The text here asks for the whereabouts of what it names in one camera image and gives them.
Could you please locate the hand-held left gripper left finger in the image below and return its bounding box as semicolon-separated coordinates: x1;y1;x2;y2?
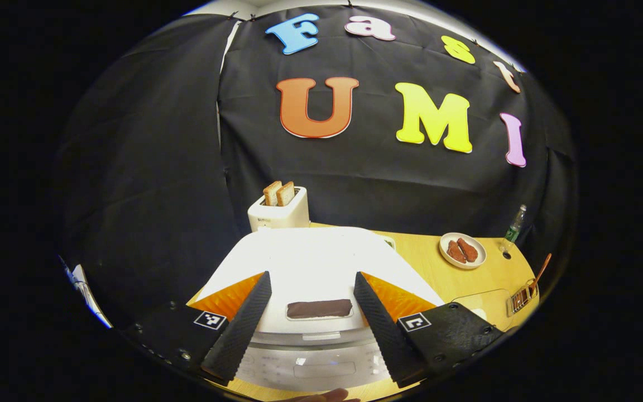
123;271;273;386

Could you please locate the white rice cooker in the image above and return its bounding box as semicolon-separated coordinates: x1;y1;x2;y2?
196;226;445;391

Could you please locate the clear plastic box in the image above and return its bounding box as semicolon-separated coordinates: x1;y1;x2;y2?
453;289;515;331

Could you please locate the black backdrop cloth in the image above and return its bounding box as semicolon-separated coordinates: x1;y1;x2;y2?
56;6;579;313

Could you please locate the white and blue sheet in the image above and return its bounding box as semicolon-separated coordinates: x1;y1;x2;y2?
65;262;111;328

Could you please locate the white oval plate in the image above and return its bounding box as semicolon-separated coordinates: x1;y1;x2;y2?
439;232;487;270

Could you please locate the green label plastic bottle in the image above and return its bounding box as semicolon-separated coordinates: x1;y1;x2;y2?
503;204;527;244

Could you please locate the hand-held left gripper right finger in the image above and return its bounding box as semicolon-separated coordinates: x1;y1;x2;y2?
353;272;505;389

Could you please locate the metal wire chopstick holder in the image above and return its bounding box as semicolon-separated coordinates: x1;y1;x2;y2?
506;277;540;317

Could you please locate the brown wooden spoon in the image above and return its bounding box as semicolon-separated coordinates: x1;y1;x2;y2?
525;253;553;299

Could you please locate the white toaster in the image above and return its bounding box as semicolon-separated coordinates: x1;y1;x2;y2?
247;186;310;232

